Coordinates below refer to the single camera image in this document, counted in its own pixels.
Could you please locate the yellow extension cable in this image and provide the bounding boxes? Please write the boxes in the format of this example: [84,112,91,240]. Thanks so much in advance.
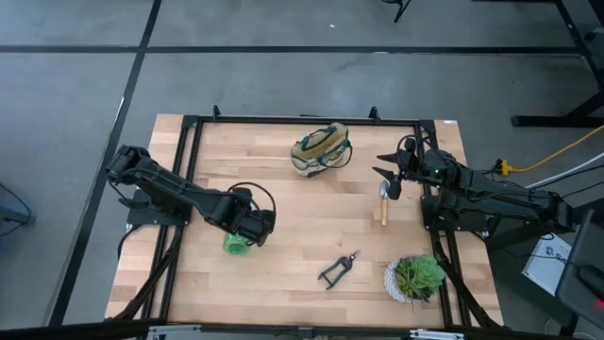
[493,125,604,177]

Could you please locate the black chair base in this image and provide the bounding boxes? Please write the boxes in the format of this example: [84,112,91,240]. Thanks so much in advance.
[380,0,412,24]

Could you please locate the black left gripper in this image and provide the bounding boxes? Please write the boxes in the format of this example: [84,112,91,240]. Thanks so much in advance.
[225,188,277,247]

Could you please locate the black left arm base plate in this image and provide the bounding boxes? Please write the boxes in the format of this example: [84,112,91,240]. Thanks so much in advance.
[126,188,193,227]

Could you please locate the green pruning shears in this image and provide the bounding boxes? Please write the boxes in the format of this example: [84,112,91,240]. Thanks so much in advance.
[317,249,362,290]

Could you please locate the black crossbar with silver brackets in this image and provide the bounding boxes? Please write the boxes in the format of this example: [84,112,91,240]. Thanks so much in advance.
[0,319,604,340]

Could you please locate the black aluminium table frame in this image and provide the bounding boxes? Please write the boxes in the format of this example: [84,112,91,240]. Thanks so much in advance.
[112,104,504,332]

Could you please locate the beige green gardening bag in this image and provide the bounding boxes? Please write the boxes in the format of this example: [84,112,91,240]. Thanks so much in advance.
[290,122,354,179]

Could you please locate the green spray bottle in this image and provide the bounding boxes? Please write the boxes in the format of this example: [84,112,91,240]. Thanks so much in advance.
[222,230,251,256]

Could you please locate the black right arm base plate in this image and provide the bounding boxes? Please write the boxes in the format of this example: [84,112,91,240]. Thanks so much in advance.
[421,194,490,232]

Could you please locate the white printed box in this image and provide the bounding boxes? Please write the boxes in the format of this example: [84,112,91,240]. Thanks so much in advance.
[522,232,573,298]

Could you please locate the succulent in white pot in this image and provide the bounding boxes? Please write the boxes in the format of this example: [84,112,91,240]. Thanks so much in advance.
[382,253,447,306]

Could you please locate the black office chair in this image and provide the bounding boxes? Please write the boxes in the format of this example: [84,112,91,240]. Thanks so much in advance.
[555,210,604,332]

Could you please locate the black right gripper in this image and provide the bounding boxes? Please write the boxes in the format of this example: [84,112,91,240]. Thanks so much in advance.
[371,136,428,201]

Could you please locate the black desk leg frame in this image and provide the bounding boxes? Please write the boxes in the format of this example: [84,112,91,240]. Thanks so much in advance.
[512,0,604,128]

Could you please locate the wooden handle garden trowel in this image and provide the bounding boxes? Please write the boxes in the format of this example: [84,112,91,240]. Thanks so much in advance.
[378,181,391,227]

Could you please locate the white cable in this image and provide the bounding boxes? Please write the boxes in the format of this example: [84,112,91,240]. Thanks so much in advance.
[523,153,604,190]

